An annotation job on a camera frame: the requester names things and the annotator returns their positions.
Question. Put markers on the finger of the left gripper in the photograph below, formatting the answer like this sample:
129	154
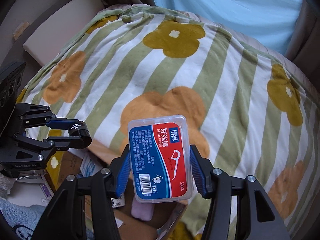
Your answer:
63	123
65	143

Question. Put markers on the white padded headboard cushion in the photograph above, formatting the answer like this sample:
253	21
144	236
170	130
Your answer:
49	38

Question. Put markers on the white blue carton box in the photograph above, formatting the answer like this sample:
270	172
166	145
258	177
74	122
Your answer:
90	165

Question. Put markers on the light blue window sheet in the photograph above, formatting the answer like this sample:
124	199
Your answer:
271	22

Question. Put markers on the dental floss plastic case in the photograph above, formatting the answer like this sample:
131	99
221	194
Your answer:
160	159

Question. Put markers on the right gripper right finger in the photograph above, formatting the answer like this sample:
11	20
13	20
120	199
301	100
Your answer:
256	216

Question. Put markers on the brown right curtain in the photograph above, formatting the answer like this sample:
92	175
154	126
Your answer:
303	49

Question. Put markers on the flower striped fleece blanket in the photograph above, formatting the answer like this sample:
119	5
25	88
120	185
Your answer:
248	109

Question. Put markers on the open cardboard box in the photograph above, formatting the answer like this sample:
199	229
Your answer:
165	215

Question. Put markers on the pink towel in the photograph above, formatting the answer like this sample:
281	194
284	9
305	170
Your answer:
142	211

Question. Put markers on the black round jar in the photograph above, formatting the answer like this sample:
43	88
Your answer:
79	129

